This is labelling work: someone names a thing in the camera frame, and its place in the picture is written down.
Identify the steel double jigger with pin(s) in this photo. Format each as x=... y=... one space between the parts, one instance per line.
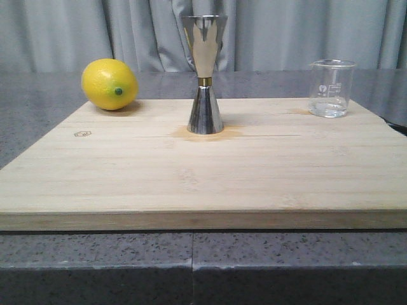
x=204 y=35

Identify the clear glass beaker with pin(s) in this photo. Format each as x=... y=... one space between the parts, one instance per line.
x=330 y=87

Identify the light wooden cutting board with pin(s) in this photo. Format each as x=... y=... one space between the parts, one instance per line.
x=274 y=166

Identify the yellow lemon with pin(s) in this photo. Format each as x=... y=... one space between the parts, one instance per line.
x=109 y=84

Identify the grey curtain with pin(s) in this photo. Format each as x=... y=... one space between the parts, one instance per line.
x=64 y=36

